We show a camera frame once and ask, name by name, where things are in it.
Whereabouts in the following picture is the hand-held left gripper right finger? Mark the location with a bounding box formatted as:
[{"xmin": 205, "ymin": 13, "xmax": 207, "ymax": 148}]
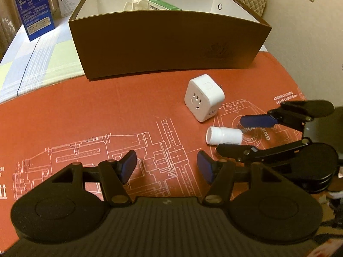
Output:
[{"xmin": 197, "ymin": 151, "xmax": 276, "ymax": 206}]

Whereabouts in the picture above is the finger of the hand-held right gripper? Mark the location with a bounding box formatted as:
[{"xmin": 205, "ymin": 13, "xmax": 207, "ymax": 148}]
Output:
[
  {"xmin": 216, "ymin": 139, "xmax": 315, "ymax": 166},
  {"xmin": 240, "ymin": 100, "xmax": 314, "ymax": 131}
]

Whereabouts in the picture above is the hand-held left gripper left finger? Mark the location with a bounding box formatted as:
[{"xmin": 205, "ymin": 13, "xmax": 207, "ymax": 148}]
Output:
[{"xmin": 52, "ymin": 150, "xmax": 137, "ymax": 208}]

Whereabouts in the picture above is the small white bottle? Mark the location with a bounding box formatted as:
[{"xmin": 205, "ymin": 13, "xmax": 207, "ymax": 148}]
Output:
[{"xmin": 206, "ymin": 126, "xmax": 243, "ymax": 145}]

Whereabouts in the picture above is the white plug adapter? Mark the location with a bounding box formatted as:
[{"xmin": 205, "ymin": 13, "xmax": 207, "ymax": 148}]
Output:
[{"xmin": 184, "ymin": 74, "xmax": 225, "ymax": 122}]

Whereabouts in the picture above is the brown cardboard storage box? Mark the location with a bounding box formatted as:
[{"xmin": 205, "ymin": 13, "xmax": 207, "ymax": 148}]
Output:
[{"xmin": 68, "ymin": 0, "xmax": 272, "ymax": 81}]

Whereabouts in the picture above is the green rectangular box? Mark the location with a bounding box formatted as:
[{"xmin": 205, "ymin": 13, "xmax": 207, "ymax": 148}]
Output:
[{"xmin": 147, "ymin": 0, "xmax": 181, "ymax": 11}]

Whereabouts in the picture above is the white cable clip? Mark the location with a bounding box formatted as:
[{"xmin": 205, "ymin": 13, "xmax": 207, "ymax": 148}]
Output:
[{"xmin": 124, "ymin": 0, "xmax": 147, "ymax": 12}]

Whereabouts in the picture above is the red printed cardboard mat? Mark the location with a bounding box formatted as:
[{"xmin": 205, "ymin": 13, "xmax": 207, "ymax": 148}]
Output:
[{"xmin": 0, "ymin": 51, "xmax": 322, "ymax": 249}]

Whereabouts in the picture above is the red white printed paper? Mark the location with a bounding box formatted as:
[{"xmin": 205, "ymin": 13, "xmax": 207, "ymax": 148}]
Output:
[{"xmin": 312, "ymin": 239, "xmax": 343, "ymax": 257}]

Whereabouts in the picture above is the pastel checked tablecloth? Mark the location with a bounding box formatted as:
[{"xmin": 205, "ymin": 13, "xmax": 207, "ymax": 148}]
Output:
[{"xmin": 0, "ymin": 5, "xmax": 89, "ymax": 105}]

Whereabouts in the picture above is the beige patterned curtain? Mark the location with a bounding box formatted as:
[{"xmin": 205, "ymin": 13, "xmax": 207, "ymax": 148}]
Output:
[{"xmin": 0, "ymin": 16, "xmax": 19, "ymax": 57}]

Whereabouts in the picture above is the blue milk carton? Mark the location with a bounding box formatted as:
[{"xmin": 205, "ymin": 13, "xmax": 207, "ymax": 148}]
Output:
[{"xmin": 12, "ymin": 0, "xmax": 55, "ymax": 42}]

